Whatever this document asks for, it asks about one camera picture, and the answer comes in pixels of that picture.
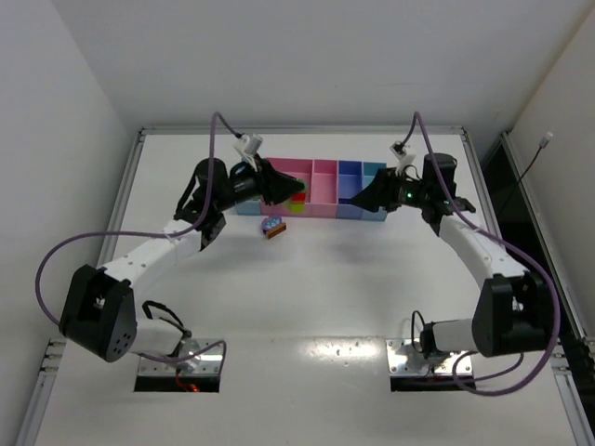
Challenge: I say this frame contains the left light blue bin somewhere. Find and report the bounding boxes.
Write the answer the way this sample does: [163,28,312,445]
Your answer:
[232,156,267,217]

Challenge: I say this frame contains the periwinkle blue bin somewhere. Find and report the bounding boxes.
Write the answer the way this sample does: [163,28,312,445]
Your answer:
[337,160,363,220]

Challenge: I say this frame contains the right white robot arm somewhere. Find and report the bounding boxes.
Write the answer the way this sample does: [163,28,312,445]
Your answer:
[350,153,556,358]

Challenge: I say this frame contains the black wall cable with plug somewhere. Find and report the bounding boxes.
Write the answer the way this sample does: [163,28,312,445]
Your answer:
[509,131,554,188]

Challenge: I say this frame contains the multicolour lego block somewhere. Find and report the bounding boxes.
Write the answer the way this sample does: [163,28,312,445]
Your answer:
[288,191,307,214]

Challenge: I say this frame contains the purple flower lego piece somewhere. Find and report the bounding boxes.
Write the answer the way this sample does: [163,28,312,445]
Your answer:
[260,216,283,233]

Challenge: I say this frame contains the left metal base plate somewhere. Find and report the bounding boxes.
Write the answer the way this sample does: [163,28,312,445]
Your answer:
[137,338,227,378]

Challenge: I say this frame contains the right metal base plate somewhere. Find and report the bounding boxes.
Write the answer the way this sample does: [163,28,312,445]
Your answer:
[386,337,464,378]

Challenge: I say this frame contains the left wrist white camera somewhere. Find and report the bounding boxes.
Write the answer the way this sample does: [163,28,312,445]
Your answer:
[232,134,263,170]

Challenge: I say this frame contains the white front board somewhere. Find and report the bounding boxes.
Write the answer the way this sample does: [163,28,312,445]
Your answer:
[36,337,575,445]

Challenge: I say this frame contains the right light blue bin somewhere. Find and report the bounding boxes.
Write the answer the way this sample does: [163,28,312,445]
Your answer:
[362,162,387,222]

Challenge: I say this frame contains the metal base plate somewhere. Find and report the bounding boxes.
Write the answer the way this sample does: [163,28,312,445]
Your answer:
[137,338,227,378]
[386,337,464,378]

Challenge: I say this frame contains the light blue bin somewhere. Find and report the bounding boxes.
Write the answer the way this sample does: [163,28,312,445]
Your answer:
[362,162,387,222]
[232,156,267,217]

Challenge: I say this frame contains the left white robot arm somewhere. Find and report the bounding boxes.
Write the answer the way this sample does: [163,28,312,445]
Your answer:
[59,157,303,363]

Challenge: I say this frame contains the pink divided tray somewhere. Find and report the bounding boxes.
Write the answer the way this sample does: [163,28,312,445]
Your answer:
[260,158,338,218]

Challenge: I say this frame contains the wrist white camera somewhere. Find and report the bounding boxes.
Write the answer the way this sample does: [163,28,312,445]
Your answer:
[232,134,263,170]
[390,141,416,175]

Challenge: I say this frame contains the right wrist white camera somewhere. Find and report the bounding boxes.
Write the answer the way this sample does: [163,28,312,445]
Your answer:
[390,141,416,175]

